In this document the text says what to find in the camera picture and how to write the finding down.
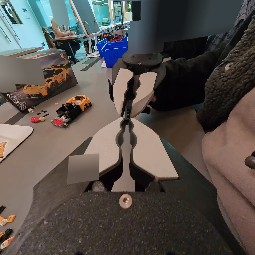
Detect wooden office desk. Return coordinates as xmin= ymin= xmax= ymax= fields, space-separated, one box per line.
xmin=0 ymin=46 xmax=44 ymax=57
xmin=51 ymin=33 xmax=94 ymax=64

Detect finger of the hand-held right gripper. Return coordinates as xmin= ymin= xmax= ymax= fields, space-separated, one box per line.
xmin=127 ymin=71 xmax=158 ymax=118
xmin=112 ymin=68 xmax=135 ymax=117

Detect dark fleece jacket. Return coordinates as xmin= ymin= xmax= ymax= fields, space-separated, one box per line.
xmin=196 ymin=12 xmax=255 ymax=131

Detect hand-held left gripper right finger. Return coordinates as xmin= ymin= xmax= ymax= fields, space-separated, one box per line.
xmin=129 ymin=118 xmax=179 ymax=181

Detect dark tape strip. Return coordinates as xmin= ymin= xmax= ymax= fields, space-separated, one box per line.
xmin=80 ymin=57 xmax=102 ymax=71

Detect dark board on stand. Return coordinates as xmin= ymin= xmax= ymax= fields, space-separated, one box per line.
xmin=69 ymin=0 xmax=101 ymax=58

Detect orange sticker sheet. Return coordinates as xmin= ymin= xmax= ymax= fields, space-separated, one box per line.
xmin=0 ymin=141 xmax=8 ymax=159

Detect pile of small lego pieces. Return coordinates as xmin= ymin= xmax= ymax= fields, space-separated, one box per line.
xmin=0 ymin=205 xmax=17 ymax=250

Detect yellow car lego box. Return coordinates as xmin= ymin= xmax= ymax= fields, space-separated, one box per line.
xmin=0 ymin=48 xmax=78 ymax=113

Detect black lego box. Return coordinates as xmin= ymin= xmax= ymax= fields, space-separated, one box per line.
xmin=101 ymin=31 xmax=124 ymax=43

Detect partly built lego car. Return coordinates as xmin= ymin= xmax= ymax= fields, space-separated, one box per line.
xmin=51 ymin=95 xmax=92 ymax=128

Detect white rounded mat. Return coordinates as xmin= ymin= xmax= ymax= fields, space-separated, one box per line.
xmin=0 ymin=124 xmax=34 ymax=163

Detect person's right forearm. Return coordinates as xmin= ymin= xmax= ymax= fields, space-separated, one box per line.
xmin=155 ymin=48 xmax=221 ymax=112

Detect person's right hand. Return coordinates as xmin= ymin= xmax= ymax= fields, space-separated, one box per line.
xmin=145 ymin=81 xmax=171 ymax=115

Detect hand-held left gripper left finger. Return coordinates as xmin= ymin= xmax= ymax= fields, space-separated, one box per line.
xmin=84 ymin=118 xmax=123 ymax=175

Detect black lego plate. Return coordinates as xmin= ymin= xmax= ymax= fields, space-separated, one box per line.
xmin=123 ymin=100 xmax=132 ymax=125

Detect office chair with jacket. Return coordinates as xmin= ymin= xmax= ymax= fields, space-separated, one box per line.
xmin=42 ymin=27 xmax=55 ymax=49

